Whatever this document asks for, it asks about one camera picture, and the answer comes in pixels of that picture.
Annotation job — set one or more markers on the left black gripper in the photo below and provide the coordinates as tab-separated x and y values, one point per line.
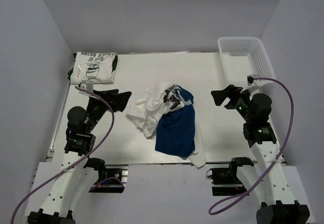
107	100

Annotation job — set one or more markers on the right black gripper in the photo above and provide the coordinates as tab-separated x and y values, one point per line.
232	99

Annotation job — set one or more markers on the white black-print t-shirt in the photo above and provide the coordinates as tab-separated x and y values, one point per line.
146	112

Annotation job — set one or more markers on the blue and white t-shirt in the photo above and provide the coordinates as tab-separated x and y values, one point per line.
176	130

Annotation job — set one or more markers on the white Coca-Cola t-shirt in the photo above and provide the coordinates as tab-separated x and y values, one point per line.
197	157

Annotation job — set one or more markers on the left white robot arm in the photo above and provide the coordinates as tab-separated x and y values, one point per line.
79	172

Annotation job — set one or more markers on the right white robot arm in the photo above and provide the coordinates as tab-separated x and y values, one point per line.
265	180

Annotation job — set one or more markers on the folded white Charlie Brown shirt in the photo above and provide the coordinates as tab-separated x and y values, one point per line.
98	68

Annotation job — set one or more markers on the white plastic basket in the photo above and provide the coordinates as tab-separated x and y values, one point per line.
244	56

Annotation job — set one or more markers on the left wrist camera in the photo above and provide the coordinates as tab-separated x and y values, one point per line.
86	85

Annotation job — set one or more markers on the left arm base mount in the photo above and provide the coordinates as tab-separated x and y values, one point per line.
113	181

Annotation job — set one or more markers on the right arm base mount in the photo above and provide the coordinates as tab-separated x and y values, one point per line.
223	183

